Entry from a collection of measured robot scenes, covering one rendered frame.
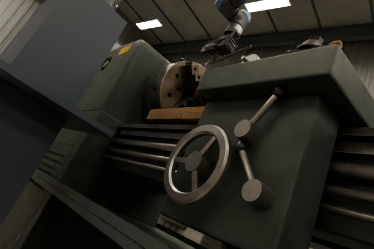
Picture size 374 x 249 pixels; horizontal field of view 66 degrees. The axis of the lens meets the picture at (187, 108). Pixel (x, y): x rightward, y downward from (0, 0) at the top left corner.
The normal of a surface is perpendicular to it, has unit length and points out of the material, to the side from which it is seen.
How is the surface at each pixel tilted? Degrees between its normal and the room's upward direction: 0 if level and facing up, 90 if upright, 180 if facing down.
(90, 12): 90
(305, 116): 90
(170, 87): 90
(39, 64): 90
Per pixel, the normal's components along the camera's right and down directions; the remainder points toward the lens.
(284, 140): -0.68, -0.53
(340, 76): 0.62, -0.04
